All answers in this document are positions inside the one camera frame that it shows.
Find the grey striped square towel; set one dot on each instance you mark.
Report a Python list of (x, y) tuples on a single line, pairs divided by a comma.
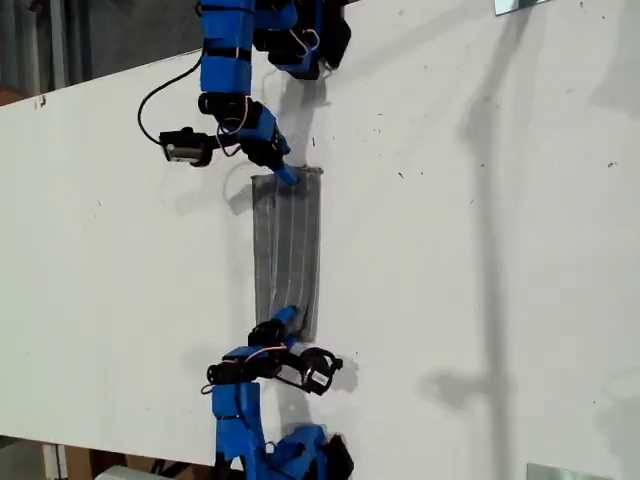
[(287, 250)]

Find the white plastic container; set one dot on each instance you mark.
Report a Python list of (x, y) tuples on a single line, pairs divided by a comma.
[(120, 474)]

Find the white table leg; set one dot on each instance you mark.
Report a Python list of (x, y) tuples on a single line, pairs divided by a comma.
[(54, 462)]

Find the gripper camera stalk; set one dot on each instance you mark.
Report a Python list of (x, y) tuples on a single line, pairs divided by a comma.
[(225, 142), (315, 356)]

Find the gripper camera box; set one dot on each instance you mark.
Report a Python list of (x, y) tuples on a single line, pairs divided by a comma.
[(317, 379), (182, 147)]

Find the grey metal post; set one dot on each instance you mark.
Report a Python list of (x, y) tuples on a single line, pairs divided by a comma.
[(57, 45)]

